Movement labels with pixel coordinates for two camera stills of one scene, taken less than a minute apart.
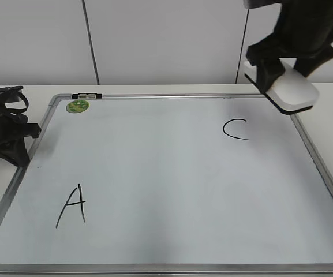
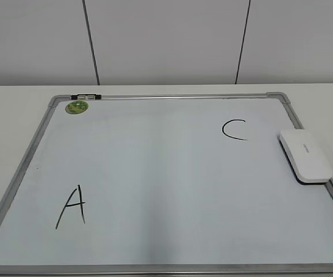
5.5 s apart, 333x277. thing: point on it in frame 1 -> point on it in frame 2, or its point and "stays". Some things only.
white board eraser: x=292 y=92 -> x=305 y=157
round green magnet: x=77 y=106 stays
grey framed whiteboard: x=169 y=184 stays
